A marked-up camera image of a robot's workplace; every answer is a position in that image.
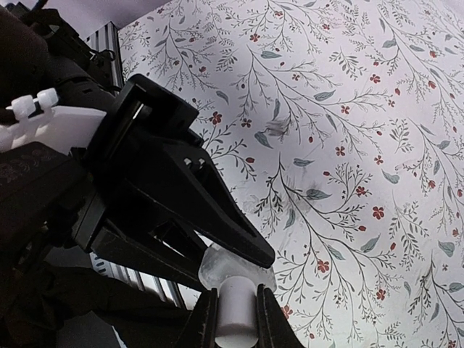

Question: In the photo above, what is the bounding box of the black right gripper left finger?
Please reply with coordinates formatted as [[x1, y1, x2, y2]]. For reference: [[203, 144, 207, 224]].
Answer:
[[177, 289, 218, 348]]

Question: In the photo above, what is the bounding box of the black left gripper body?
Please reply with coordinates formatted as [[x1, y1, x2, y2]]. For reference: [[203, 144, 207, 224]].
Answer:
[[73, 74, 203, 253]]

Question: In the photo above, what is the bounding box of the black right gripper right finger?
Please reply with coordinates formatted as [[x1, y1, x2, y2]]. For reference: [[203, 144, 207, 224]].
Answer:
[[256, 284, 303, 348]]

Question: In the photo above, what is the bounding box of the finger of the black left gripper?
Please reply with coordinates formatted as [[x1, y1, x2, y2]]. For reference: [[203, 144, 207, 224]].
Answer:
[[90, 220, 207, 291], [119, 139, 275, 268]]

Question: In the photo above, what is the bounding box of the white nail polish cap brush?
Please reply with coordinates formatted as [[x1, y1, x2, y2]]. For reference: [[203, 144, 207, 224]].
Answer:
[[215, 276, 258, 348]]

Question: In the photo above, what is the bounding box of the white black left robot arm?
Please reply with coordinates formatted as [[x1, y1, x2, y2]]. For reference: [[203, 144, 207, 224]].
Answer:
[[1, 4, 276, 291]]

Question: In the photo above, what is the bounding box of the floral patterned table mat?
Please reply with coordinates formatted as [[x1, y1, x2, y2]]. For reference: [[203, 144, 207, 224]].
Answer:
[[119, 1, 463, 347]]

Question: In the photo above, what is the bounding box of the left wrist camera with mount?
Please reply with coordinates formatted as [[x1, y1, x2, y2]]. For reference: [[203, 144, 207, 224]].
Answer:
[[1, 88, 106, 154]]

